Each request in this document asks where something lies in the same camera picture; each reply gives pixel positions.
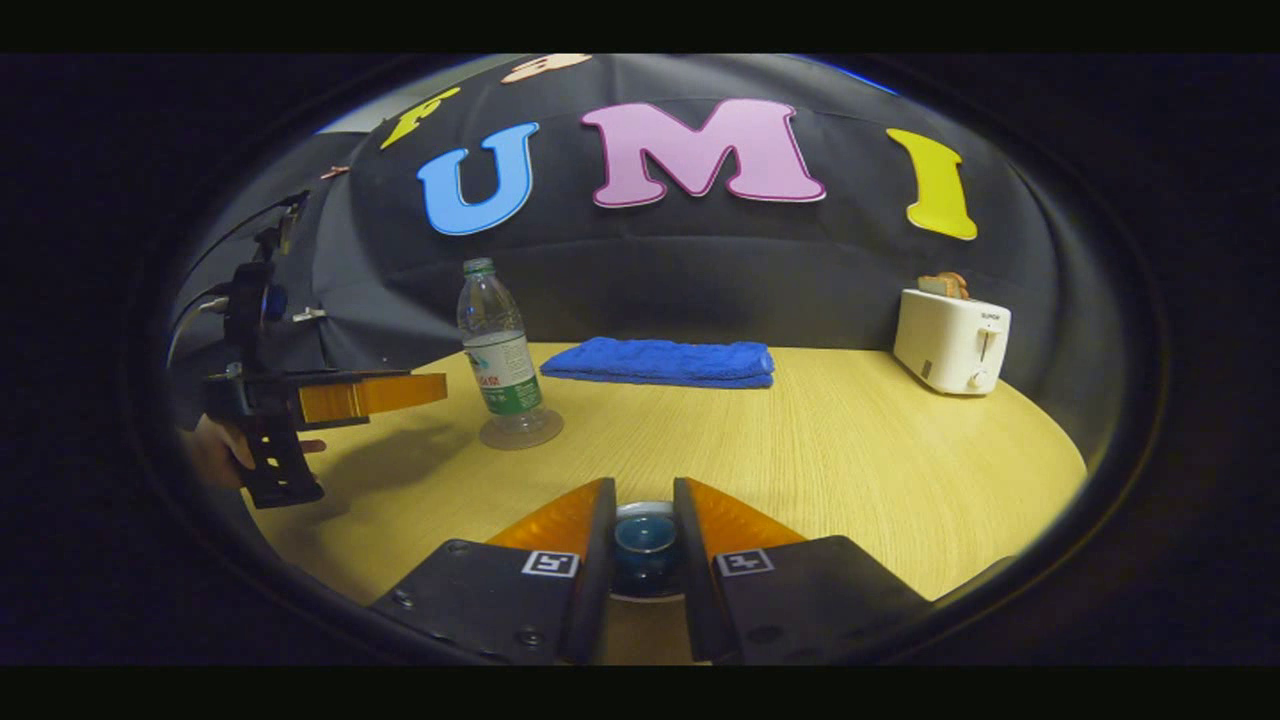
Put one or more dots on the silver backdrop clip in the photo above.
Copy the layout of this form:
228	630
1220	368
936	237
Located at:
310	315

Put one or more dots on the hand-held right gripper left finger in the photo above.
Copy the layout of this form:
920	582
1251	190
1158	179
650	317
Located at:
592	600

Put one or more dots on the copper backdrop clip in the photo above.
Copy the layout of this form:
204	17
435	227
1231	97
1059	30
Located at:
335	172

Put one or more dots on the black backdrop cloth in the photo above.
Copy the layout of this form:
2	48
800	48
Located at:
700	280

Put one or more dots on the toast slices in toaster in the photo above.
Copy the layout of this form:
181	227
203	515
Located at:
945	286

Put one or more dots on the blue folded towel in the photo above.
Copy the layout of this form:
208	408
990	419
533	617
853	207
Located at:
660	360

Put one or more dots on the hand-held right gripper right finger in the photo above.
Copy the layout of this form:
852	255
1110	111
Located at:
697	600

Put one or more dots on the round grey coaster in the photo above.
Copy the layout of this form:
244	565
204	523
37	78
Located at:
548	430

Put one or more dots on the clear plastic water bottle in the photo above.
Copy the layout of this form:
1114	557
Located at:
500	360

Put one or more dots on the white toaster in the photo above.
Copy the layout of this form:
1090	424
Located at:
950	340

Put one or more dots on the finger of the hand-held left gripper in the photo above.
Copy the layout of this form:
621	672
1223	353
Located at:
360	397

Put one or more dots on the dark blue teacup lid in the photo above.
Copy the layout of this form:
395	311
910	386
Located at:
645	550

